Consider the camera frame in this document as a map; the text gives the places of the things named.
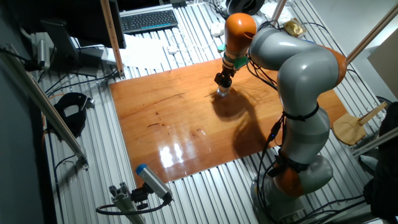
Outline black chair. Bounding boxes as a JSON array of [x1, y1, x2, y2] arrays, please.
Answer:
[[363, 101, 398, 220]]

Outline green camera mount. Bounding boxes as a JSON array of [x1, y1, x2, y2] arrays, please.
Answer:
[[216, 43, 250, 70]]

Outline white paper sheet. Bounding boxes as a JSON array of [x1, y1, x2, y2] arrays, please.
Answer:
[[105, 33, 175, 71]]

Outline round wooden paddle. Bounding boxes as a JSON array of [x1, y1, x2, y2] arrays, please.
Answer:
[[331, 101, 389, 146]]

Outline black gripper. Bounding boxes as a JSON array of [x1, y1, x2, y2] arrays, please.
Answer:
[[214, 68, 236, 90]]

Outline black keyboard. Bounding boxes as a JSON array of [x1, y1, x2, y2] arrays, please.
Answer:
[[119, 9, 180, 34]]

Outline black desk cables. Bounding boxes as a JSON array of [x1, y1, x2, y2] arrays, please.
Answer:
[[43, 67, 119, 98]]

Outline gold foil packet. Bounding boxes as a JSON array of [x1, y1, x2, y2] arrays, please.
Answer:
[[283, 18, 307, 38]]

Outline white charger cable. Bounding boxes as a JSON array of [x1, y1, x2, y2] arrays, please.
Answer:
[[169, 29, 218, 67]]

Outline aluminium frame post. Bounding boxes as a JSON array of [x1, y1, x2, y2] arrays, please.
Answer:
[[351, 126, 398, 157], [0, 43, 90, 170], [270, 0, 287, 22], [99, 0, 126, 78], [341, 2, 398, 67]]

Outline black curved clamp device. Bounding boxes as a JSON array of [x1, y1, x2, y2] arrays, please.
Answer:
[[46, 92, 96, 139]]

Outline brown cardboard panel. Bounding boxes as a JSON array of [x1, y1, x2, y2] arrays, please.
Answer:
[[367, 29, 398, 100]]

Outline dark computer monitor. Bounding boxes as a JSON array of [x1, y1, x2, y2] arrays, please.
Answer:
[[9, 0, 127, 77]]

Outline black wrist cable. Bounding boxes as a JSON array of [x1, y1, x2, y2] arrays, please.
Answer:
[[244, 58, 279, 91]]

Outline small silver cylinder camera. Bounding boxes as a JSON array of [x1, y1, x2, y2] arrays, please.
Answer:
[[26, 39, 51, 71]]

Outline wooden board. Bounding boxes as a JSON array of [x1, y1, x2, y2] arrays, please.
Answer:
[[108, 57, 348, 187]]

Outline silver camera with blue cap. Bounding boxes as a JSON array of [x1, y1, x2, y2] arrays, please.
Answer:
[[136, 164, 174, 203]]

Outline black connector with blue light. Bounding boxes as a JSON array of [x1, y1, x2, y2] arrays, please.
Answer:
[[267, 120, 281, 141]]

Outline aluminium camera bracket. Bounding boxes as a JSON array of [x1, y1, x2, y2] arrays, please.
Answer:
[[108, 182, 147, 224]]

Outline black camera cable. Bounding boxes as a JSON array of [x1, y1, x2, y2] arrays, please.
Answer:
[[95, 198, 170, 217]]

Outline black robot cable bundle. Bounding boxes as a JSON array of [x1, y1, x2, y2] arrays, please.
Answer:
[[253, 113, 285, 224]]

